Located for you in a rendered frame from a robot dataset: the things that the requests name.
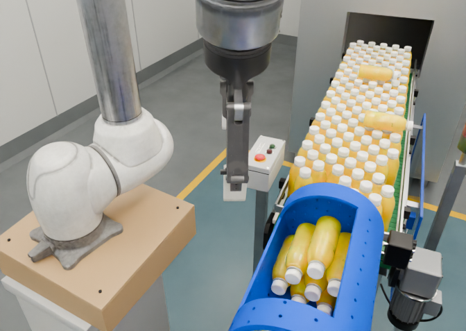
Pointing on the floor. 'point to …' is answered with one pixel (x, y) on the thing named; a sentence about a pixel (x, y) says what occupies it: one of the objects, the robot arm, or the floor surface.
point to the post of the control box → (259, 225)
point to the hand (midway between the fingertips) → (232, 156)
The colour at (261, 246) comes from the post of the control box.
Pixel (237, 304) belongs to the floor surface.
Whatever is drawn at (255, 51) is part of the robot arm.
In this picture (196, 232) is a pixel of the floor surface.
